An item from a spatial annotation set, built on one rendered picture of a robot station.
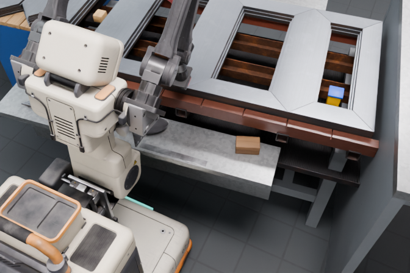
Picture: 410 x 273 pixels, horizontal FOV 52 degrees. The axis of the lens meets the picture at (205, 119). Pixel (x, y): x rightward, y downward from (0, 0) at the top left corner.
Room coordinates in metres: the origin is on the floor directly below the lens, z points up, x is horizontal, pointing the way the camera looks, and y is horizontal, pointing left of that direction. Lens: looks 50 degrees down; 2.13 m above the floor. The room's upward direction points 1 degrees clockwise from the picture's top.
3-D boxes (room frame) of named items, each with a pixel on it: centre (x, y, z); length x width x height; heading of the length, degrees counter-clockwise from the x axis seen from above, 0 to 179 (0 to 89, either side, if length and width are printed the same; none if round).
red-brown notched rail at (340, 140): (1.24, 0.10, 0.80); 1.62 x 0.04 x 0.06; 73
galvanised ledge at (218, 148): (1.18, 0.32, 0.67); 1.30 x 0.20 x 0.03; 73
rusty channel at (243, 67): (1.59, -0.01, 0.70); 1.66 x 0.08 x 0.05; 73
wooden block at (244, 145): (1.08, -0.18, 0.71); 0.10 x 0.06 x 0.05; 87
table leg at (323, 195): (1.08, -0.59, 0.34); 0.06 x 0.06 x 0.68; 73
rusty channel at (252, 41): (1.79, -0.08, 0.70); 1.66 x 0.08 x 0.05; 73
